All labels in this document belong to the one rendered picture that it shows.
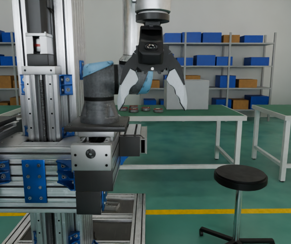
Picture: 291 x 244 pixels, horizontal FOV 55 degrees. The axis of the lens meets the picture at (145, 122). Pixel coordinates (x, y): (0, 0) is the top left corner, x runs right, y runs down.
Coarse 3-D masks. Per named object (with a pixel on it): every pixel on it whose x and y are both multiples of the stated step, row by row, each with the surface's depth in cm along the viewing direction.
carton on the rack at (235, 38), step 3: (222, 36) 636; (225, 36) 627; (228, 36) 627; (234, 36) 627; (237, 36) 627; (222, 39) 636; (225, 39) 628; (228, 39) 628; (234, 39) 628; (237, 39) 628; (222, 42) 636; (225, 42) 630; (228, 42) 630; (234, 42) 630; (237, 42) 630
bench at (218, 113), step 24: (144, 120) 291; (168, 120) 291; (192, 120) 292; (216, 120) 292; (240, 120) 293; (216, 144) 382; (240, 144) 302; (120, 168) 305; (144, 168) 305; (168, 168) 306; (192, 168) 306
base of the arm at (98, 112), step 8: (88, 104) 106; (96, 104) 105; (104, 104) 106; (112, 104) 108; (88, 112) 105; (96, 112) 104; (104, 112) 105; (112, 112) 107; (80, 120) 109; (88, 120) 105; (96, 120) 104; (104, 120) 105; (112, 120) 107
